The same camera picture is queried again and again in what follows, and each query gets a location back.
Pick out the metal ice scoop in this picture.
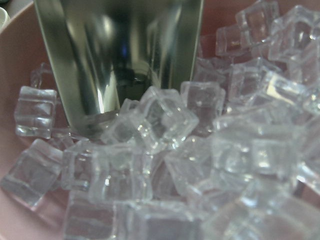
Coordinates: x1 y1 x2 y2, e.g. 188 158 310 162
33 0 204 138

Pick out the ice cubes pile in bowl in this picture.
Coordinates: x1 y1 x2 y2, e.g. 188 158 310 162
0 0 320 240

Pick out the pink bowl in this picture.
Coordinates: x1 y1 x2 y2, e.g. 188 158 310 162
0 0 320 240

